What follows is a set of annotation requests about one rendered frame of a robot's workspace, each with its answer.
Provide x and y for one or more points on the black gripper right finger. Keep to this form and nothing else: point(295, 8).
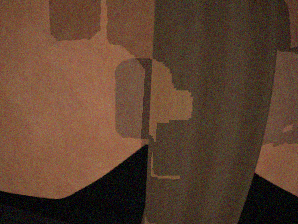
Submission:
point(266, 203)

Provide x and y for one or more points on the long wooden rail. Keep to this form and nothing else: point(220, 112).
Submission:
point(212, 76)

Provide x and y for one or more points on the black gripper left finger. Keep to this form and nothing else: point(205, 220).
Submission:
point(116, 198)

